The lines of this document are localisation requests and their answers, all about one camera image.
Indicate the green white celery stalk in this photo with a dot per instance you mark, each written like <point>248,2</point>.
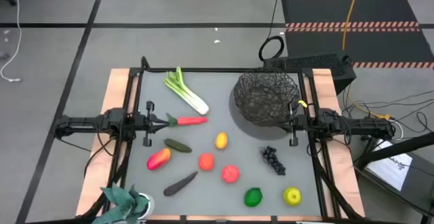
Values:
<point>186,93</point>

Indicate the grey round placemat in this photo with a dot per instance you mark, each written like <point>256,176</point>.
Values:
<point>261,132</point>

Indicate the green artificial plant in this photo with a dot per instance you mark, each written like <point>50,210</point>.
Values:
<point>118,205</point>

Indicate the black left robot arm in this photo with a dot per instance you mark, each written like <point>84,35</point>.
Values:
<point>84,124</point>

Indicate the white plant pot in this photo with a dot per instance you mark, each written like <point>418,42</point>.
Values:
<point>149,205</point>

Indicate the black stand bar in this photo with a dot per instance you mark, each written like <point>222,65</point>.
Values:
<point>396,149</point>

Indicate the yellow apple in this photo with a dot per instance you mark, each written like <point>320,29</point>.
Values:
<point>292,196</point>

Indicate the black table frame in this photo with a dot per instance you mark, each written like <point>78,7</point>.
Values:
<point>135,81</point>

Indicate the yellow tag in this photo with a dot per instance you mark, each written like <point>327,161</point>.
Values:
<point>302,104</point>

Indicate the red yellow mango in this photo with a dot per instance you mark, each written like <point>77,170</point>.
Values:
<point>158,159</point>

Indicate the green lime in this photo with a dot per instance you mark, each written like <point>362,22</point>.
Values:
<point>253,197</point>

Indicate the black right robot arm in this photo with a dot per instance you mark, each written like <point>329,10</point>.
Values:
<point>359,125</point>

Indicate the yellow orange lemon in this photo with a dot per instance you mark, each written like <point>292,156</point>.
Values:
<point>221,140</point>

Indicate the orange round fruit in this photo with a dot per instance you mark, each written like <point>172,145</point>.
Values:
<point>206,162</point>

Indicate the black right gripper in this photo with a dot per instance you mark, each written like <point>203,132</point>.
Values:
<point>303,122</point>

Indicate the black computer case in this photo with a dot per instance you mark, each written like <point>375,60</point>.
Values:
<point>315,66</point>

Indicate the black striped floor mat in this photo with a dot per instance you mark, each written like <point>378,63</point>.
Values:
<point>356,40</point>

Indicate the white paper sheet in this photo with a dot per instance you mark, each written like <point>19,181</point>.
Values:
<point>390,168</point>

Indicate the black grape bunch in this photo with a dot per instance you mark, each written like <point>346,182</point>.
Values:
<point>272,159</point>

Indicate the red carrot with green leaf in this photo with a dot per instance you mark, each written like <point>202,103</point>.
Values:
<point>191,121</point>

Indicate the dark purple eggplant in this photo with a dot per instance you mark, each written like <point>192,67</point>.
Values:
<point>179,184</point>

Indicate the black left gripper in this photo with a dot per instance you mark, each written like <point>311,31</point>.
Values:
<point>148,122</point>

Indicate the dark green cucumber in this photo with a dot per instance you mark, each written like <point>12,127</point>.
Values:
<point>178,145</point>

